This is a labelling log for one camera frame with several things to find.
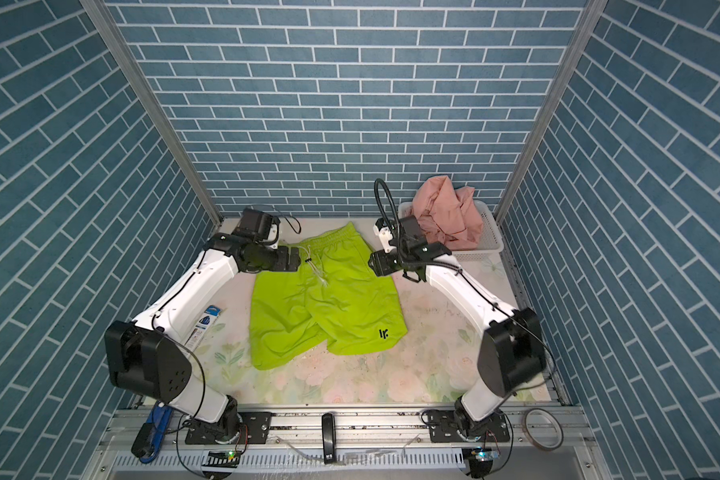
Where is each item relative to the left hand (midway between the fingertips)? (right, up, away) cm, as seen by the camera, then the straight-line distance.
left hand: (286, 260), depth 85 cm
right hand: (+26, +1, 0) cm, 26 cm away
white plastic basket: (+68, +4, +23) cm, 72 cm away
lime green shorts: (+14, -12, +11) cm, 21 cm away
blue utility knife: (-28, -41, -16) cm, 52 cm away
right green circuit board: (+52, -48, -14) cm, 72 cm away
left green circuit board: (-12, -48, -13) cm, 51 cm away
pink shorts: (+51, +15, +20) cm, 57 cm away
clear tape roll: (+64, -42, -12) cm, 78 cm away
